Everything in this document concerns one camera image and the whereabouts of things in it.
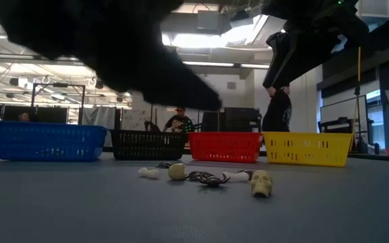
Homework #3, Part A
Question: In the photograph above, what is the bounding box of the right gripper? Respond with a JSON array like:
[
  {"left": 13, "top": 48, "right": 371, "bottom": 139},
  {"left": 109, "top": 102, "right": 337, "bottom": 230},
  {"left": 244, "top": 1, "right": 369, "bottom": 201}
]
[{"left": 262, "top": 0, "right": 371, "bottom": 89}]

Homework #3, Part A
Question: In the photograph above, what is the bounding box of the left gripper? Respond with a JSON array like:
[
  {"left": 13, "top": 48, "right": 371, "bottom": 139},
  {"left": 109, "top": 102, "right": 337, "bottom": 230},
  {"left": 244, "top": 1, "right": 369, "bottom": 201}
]
[{"left": 79, "top": 0, "right": 222, "bottom": 109}]

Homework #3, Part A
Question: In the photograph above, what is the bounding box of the cream plastic skull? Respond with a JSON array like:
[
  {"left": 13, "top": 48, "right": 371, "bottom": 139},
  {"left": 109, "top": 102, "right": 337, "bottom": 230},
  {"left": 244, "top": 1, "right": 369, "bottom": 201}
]
[
  {"left": 250, "top": 169, "right": 274, "bottom": 198},
  {"left": 167, "top": 163, "right": 186, "bottom": 182}
]

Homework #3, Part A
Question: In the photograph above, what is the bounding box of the white plastic bone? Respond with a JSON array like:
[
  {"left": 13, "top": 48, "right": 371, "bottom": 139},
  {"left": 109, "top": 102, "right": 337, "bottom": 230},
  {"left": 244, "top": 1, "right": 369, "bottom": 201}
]
[
  {"left": 137, "top": 167, "right": 161, "bottom": 180},
  {"left": 222, "top": 171, "right": 250, "bottom": 183}
]

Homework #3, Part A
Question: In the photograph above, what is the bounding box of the blue plastic basket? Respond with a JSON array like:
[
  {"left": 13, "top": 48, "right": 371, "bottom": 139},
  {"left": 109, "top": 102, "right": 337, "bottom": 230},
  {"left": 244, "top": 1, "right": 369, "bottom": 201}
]
[{"left": 0, "top": 120, "right": 109, "bottom": 162}]

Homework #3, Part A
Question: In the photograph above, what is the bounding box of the long ceiling light fixture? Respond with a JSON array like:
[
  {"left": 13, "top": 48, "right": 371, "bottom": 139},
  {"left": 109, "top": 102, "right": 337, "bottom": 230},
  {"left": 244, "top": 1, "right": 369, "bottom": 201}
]
[{"left": 0, "top": 53, "right": 270, "bottom": 70}]

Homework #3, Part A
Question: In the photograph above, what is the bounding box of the white board with drawings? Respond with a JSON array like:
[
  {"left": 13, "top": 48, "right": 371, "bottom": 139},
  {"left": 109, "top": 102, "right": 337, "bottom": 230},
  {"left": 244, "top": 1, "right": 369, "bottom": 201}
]
[{"left": 121, "top": 108, "right": 152, "bottom": 132}]

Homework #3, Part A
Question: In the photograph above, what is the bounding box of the black plastic basket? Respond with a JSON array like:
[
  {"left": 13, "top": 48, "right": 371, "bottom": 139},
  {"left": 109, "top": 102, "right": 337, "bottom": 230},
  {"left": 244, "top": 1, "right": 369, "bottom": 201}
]
[{"left": 109, "top": 130, "right": 188, "bottom": 161}]

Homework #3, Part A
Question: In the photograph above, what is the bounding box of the black computer equipment stack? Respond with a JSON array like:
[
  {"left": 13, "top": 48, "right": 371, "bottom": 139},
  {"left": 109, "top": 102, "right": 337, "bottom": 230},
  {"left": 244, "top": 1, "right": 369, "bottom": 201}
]
[{"left": 200, "top": 107, "right": 263, "bottom": 134}]

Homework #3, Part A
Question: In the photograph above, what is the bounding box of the red plastic basket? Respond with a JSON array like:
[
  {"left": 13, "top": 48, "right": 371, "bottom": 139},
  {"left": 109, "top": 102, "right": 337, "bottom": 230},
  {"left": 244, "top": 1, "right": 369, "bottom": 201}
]
[{"left": 187, "top": 132, "right": 263, "bottom": 164}]

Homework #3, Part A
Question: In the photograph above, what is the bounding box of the grey ceiling unit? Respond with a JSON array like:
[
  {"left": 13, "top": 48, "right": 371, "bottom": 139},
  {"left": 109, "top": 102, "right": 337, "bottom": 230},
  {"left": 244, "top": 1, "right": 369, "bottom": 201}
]
[{"left": 197, "top": 9, "right": 233, "bottom": 35}]

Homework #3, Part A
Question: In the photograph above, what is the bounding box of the grey cover sheet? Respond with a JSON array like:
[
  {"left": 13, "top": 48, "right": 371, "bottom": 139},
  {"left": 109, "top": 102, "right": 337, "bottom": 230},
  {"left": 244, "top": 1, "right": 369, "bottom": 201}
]
[{"left": 82, "top": 106, "right": 117, "bottom": 131}]

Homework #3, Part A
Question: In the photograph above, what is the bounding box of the black equipment desk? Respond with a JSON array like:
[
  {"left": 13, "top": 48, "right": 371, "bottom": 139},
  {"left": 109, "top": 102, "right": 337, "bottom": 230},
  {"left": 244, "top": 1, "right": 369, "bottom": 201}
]
[{"left": 318, "top": 116, "right": 355, "bottom": 134}]

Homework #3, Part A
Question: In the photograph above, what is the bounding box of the yellow plastic basket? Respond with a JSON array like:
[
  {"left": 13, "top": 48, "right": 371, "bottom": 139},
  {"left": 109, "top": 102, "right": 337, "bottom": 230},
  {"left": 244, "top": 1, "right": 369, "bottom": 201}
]
[{"left": 263, "top": 132, "right": 355, "bottom": 168}]

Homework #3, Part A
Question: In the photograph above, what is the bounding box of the black tripod stand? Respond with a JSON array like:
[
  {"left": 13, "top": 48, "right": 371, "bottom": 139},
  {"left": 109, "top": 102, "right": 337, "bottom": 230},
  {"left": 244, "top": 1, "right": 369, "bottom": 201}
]
[{"left": 353, "top": 82, "right": 370, "bottom": 155}]

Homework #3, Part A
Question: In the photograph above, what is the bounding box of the black monitor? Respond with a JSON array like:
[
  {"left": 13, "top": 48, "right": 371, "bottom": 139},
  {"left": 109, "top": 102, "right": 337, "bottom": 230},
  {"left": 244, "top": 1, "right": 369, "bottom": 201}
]
[
  {"left": 2, "top": 105, "right": 35, "bottom": 123},
  {"left": 35, "top": 105, "right": 69, "bottom": 124}
]

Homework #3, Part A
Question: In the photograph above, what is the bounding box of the black metal frame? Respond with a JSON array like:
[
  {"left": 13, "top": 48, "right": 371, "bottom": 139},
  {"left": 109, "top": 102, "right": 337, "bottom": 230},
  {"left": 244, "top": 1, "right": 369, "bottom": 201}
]
[
  {"left": 150, "top": 101, "right": 201, "bottom": 133},
  {"left": 30, "top": 82, "right": 86, "bottom": 126}
]

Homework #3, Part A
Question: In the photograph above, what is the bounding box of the yellow hanging cord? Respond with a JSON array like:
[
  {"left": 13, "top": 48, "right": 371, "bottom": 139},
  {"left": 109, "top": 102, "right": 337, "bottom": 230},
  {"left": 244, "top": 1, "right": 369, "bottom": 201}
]
[{"left": 357, "top": 47, "right": 363, "bottom": 84}]

